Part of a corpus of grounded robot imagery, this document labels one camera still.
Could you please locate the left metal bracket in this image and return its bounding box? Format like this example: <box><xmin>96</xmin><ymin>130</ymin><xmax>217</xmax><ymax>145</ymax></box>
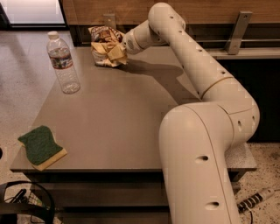
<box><xmin>103</xmin><ymin>13</ymin><xmax>116</xmax><ymax>29</ymax></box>

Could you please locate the brown chip bag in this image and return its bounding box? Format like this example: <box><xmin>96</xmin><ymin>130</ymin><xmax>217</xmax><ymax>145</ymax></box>
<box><xmin>87</xmin><ymin>25</ymin><xmax>128</xmax><ymax>68</ymax></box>

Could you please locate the grey lower drawer front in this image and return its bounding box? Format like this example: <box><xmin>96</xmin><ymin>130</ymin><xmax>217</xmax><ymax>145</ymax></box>
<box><xmin>58</xmin><ymin>212</ymin><xmax>172</xmax><ymax>224</ymax></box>

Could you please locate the right metal bracket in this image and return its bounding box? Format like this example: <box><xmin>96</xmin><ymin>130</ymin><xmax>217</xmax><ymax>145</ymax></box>
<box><xmin>225</xmin><ymin>10</ymin><xmax>253</xmax><ymax>55</ymax></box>

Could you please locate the grey upper drawer front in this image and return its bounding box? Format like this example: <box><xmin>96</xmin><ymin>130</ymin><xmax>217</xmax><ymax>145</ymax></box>
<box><xmin>41</xmin><ymin>182</ymin><xmax>168</xmax><ymax>207</ymax></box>

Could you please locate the grey drawer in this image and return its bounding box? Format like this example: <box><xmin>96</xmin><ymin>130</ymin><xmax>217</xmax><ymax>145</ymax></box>
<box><xmin>58</xmin><ymin>212</ymin><xmax>172</xmax><ymax>224</ymax></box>
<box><xmin>41</xmin><ymin>182</ymin><xmax>168</xmax><ymax>207</ymax></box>

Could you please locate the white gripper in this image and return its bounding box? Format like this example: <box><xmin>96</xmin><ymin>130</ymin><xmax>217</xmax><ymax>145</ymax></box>
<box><xmin>91</xmin><ymin>29</ymin><xmax>144</xmax><ymax>67</ymax></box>

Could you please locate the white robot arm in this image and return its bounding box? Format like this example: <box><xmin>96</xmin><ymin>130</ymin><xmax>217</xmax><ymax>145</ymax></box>
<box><xmin>91</xmin><ymin>3</ymin><xmax>260</xmax><ymax>224</ymax></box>

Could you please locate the metal bracket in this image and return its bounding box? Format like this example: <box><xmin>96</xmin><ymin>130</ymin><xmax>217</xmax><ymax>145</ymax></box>
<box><xmin>103</xmin><ymin>13</ymin><xmax>116</xmax><ymax>29</ymax></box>
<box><xmin>225</xmin><ymin>10</ymin><xmax>253</xmax><ymax>55</ymax></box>

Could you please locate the clear plastic water bottle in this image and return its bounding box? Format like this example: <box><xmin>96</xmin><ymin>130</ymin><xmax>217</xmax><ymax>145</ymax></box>
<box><xmin>46</xmin><ymin>31</ymin><xmax>81</xmax><ymax>95</ymax></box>

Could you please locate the black wire basket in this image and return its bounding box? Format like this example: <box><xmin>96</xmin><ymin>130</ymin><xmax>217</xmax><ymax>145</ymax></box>
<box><xmin>0</xmin><ymin>180</ymin><xmax>55</xmax><ymax>224</ymax></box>

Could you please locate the green and yellow sponge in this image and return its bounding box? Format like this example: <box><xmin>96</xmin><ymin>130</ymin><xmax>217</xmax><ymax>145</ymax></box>
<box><xmin>17</xmin><ymin>125</ymin><xmax>67</xmax><ymax>172</ymax></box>

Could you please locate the white power strip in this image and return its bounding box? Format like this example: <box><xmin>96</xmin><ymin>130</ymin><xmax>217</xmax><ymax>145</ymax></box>
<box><xmin>237</xmin><ymin>188</ymin><xmax>275</xmax><ymax>214</ymax></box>

